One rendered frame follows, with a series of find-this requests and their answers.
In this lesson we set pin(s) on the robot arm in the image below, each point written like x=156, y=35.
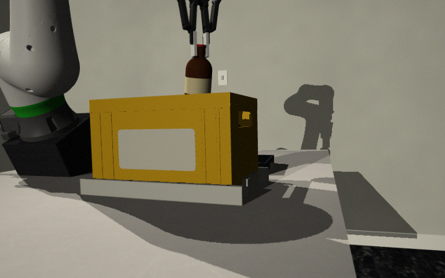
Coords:
x=41, y=59

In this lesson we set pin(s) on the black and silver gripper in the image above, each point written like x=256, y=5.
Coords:
x=190, y=24

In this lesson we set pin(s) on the grey flat rail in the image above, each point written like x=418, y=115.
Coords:
x=176, y=191

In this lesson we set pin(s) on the yellow wooden crate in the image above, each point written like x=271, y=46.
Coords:
x=188, y=138

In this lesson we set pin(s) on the dark brown bottle with cream label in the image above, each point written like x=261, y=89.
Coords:
x=198, y=73

